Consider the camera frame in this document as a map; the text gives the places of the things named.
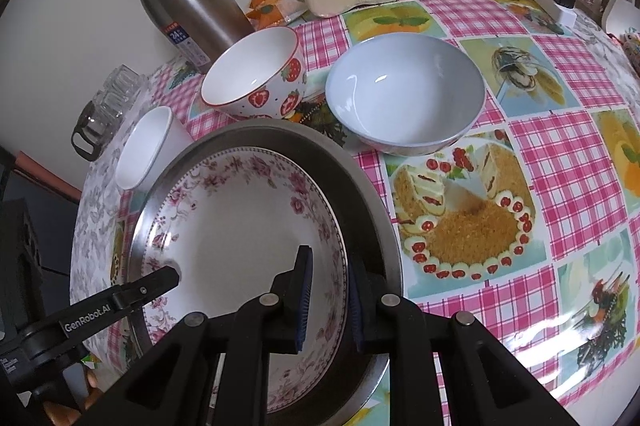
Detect glass teapot with dark handle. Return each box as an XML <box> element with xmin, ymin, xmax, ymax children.
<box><xmin>71</xmin><ymin>99</ymin><xmax>118</xmax><ymax>162</ymax></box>

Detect stainless steel plate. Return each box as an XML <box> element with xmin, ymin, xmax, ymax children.
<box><xmin>131</xmin><ymin>119</ymin><xmax>405</xmax><ymax>426</ymax></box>

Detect dark chair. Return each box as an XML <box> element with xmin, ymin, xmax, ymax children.
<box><xmin>0</xmin><ymin>143</ymin><xmax>83</xmax><ymax>337</ymax></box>

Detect person's left hand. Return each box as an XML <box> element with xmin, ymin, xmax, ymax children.
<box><xmin>42</xmin><ymin>363</ymin><xmax>101</xmax><ymax>426</ymax></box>

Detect clear glass cup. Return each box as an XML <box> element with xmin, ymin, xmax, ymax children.
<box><xmin>117</xmin><ymin>65</ymin><xmax>150</xmax><ymax>107</ymax></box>
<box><xmin>97</xmin><ymin>74</ymin><xmax>131</xmax><ymax>127</ymax></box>

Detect floral rimmed round plate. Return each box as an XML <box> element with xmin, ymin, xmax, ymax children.
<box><xmin>141</xmin><ymin>146</ymin><xmax>349</xmax><ymax>414</ymax></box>

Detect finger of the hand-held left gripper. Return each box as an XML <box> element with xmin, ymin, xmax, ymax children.
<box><xmin>59</xmin><ymin>266</ymin><xmax>181</xmax><ymax>342</ymax></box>

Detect light blue bowl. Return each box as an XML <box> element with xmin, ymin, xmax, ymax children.
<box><xmin>325</xmin><ymin>33</ymin><xmax>486</xmax><ymax>157</ymax></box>

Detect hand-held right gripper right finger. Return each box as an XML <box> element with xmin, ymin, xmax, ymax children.
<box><xmin>348</xmin><ymin>263</ymin><xmax>583</xmax><ymax>426</ymax></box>

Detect strawberry print bowl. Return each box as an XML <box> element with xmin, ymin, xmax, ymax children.
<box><xmin>200</xmin><ymin>26</ymin><xmax>308</xmax><ymax>119</ymax></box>

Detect orange snack packet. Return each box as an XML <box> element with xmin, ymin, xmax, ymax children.
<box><xmin>247</xmin><ymin>0</ymin><xmax>311</xmax><ymax>30</ymax></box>

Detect small white bowl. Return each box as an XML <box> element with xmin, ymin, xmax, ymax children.
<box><xmin>115</xmin><ymin>106</ymin><xmax>196</xmax><ymax>192</ymax></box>

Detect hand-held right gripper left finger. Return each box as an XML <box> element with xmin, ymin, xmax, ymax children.
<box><xmin>82</xmin><ymin>245</ymin><xmax>314</xmax><ymax>426</ymax></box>

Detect colourful snack packet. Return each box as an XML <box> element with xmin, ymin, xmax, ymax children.
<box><xmin>619</xmin><ymin>32</ymin><xmax>640</xmax><ymax>74</ymax></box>

